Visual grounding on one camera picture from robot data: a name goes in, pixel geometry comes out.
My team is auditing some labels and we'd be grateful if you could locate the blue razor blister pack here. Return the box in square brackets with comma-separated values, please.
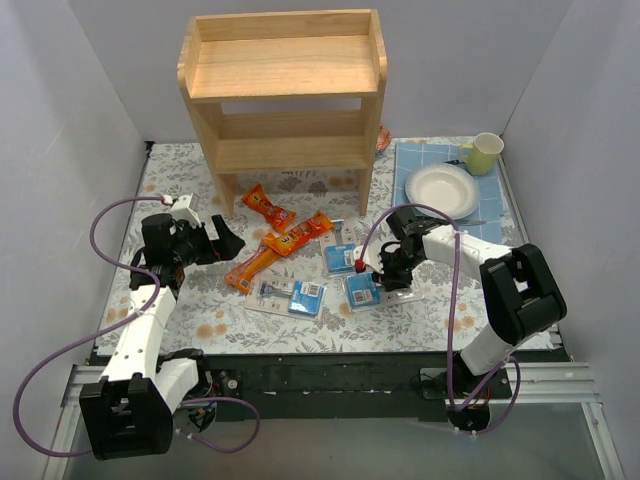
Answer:
[343, 273, 425, 312]
[245, 275, 327, 319]
[319, 219, 359, 276]

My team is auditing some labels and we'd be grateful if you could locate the wooden two-tier shelf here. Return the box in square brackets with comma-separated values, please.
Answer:
[177, 9, 388, 214]

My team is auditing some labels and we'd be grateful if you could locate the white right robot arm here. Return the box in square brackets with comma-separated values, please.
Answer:
[370, 204, 567, 398]

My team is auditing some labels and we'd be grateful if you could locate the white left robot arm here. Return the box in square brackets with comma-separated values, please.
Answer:
[79, 213, 245, 460]

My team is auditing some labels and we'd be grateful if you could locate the orange razor pack middle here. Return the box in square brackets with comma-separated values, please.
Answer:
[263, 210, 333, 257]

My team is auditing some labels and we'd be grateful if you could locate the orange razor pack long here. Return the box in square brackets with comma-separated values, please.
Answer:
[224, 242, 282, 295]

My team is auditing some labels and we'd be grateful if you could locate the orange razor pack upper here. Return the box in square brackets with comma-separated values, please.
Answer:
[242, 184, 297, 233]

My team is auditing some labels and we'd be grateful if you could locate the floral patterned table mat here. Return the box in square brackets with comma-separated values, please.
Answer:
[97, 138, 554, 355]

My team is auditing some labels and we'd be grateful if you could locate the white paper plate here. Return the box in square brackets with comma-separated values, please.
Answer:
[405, 164, 480, 219]

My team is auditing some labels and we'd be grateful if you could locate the blue checked cloth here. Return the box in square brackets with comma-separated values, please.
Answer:
[392, 141, 505, 243]

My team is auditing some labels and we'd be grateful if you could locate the red patterned small bowl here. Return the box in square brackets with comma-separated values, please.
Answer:
[376, 125, 392, 153]

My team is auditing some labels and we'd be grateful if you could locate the yellow-green mug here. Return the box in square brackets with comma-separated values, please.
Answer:
[458, 133, 504, 176]

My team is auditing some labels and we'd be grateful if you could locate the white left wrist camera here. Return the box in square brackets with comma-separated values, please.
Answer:
[161, 193, 201, 228]

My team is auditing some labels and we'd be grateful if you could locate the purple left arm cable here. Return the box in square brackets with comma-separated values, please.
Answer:
[12, 196, 261, 457]

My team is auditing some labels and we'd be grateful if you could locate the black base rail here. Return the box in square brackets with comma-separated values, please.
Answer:
[202, 349, 599, 422]

